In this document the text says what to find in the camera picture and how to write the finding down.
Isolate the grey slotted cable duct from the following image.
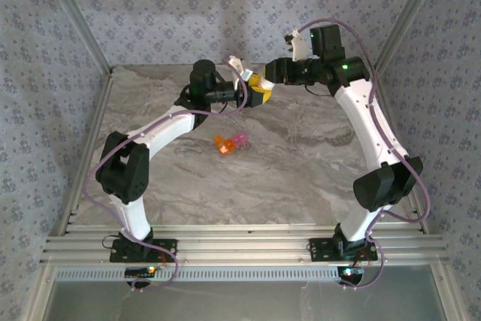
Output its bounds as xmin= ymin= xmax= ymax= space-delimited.
xmin=54 ymin=265 xmax=341 ymax=283

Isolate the aluminium mounting rail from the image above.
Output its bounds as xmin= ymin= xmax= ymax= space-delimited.
xmin=40 ymin=223 xmax=450 ymax=266

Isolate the grey metal panel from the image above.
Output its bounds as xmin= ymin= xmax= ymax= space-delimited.
xmin=44 ymin=280 xmax=448 ymax=321

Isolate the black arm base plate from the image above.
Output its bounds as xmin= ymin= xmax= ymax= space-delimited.
xmin=308 ymin=237 xmax=378 ymax=262
xmin=109 ymin=238 xmax=179 ymax=264

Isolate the aluminium frame post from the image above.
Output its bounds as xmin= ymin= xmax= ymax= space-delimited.
xmin=371 ymin=0 xmax=449 ymax=74
xmin=36 ymin=0 xmax=114 ymax=76

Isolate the orange and pink pill organizer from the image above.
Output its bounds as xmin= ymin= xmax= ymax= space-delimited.
xmin=213 ymin=130 xmax=250 ymax=156

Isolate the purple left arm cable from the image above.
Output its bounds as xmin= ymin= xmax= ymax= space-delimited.
xmin=83 ymin=56 xmax=249 ymax=295

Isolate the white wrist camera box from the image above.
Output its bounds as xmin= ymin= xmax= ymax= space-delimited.
xmin=224 ymin=55 xmax=254 ymax=82
xmin=284 ymin=29 xmax=313 ymax=62

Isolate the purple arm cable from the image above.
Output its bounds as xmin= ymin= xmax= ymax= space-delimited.
xmin=298 ymin=18 xmax=431 ymax=292
xmin=83 ymin=56 xmax=249 ymax=295

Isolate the small circuit board with LED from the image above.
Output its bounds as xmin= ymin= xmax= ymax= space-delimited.
xmin=337 ymin=265 xmax=366 ymax=279
xmin=124 ymin=265 xmax=157 ymax=279

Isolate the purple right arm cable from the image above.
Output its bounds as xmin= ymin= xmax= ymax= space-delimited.
xmin=298 ymin=18 xmax=431 ymax=292

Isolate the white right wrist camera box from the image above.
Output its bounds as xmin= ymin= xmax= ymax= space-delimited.
xmin=284 ymin=29 xmax=313 ymax=62

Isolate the aluminium table edge rail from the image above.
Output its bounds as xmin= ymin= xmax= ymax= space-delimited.
xmin=370 ymin=71 xmax=430 ymax=235
xmin=50 ymin=71 xmax=116 ymax=238

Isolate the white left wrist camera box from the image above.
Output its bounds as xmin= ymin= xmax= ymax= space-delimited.
xmin=224 ymin=55 xmax=254 ymax=82

